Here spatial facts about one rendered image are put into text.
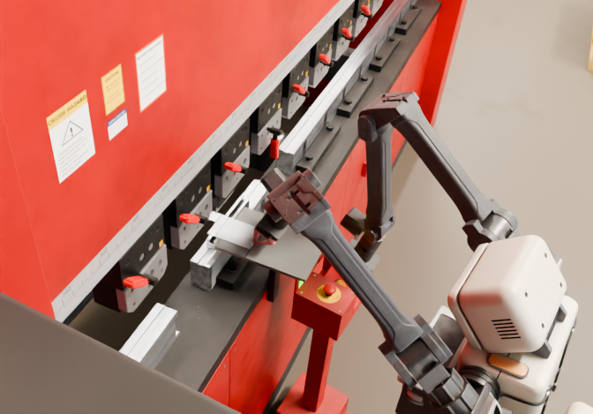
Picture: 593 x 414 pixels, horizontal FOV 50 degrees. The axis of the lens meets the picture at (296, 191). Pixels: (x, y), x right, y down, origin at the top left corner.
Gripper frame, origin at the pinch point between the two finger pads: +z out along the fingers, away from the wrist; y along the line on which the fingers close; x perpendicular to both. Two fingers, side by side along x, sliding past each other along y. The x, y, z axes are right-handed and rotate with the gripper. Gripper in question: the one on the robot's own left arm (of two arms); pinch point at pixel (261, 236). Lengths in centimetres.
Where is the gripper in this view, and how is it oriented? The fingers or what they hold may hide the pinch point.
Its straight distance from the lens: 174.1
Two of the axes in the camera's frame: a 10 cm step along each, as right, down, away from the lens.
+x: 7.6, 6.4, 0.8
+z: -5.0, 5.1, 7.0
